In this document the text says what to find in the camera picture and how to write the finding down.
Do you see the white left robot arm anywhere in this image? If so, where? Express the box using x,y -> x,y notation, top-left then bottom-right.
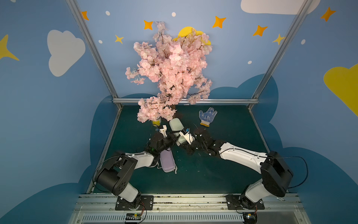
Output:
92,132 -> 178,210

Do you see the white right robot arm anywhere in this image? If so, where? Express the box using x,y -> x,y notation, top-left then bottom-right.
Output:
180,128 -> 294,210

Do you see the blue dotted work glove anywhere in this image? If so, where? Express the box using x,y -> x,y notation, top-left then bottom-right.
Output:
199,107 -> 218,127

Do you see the pink cherry blossom tree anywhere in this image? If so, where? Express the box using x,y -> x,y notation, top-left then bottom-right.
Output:
125,22 -> 212,123

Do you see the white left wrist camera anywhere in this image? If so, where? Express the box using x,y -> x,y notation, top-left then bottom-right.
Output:
159,125 -> 167,138

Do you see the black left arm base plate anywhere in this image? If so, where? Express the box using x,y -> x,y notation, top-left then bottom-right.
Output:
115,195 -> 154,211

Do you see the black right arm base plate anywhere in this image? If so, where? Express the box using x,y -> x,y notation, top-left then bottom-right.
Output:
225,194 -> 265,211

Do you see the aluminium front rail base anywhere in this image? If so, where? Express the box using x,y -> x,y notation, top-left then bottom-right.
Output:
69,193 -> 310,224

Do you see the aluminium frame post left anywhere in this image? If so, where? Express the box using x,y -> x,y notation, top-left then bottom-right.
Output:
66,0 -> 118,99

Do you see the aluminium frame post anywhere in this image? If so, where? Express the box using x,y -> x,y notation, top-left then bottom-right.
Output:
248,0 -> 313,111
66,0 -> 118,99

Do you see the aluminium frame post right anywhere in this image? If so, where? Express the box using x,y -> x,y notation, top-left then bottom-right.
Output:
248,0 -> 313,111

